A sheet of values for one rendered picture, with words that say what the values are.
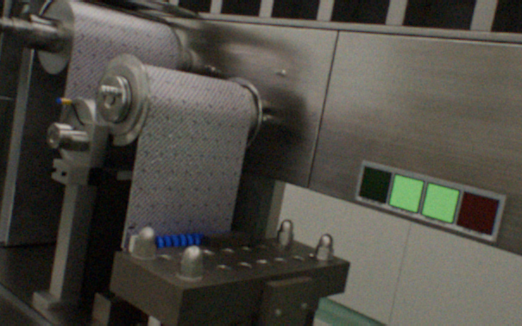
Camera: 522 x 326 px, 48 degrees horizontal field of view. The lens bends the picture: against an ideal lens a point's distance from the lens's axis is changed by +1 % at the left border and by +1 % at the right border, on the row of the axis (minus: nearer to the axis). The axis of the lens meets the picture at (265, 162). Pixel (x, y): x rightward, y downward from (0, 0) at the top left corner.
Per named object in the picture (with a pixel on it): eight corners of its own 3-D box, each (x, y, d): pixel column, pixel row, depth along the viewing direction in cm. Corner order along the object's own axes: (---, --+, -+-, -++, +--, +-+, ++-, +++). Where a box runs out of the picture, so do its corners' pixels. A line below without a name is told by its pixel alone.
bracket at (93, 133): (29, 299, 97) (57, 116, 94) (66, 294, 102) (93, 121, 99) (44, 310, 94) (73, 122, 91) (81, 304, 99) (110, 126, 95)
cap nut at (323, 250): (309, 254, 106) (313, 231, 106) (321, 253, 109) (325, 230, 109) (324, 261, 104) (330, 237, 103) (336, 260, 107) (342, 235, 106)
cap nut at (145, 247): (126, 253, 88) (130, 224, 87) (146, 251, 91) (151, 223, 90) (141, 260, 86) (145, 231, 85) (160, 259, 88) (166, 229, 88)
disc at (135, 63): (89, 136, 100) (102, 49, 99) (91, 136, 101) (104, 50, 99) (140, 153, 91) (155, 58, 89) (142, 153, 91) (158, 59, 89)
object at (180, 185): (121, 247, 94) (140, 134, 92) (226, 238, 111) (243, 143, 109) (122, 248, 93) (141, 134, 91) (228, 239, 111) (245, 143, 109)
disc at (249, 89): (200, 145, 119) (212, 72, 117) (202, 145, 120) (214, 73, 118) (252, 160, 109) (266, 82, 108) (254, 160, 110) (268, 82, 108)
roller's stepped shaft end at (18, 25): (-16, 30, 103) (-14, 12, 103) (19, 37, 107) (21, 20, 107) (-8, 32, 101) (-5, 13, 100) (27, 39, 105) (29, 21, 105)
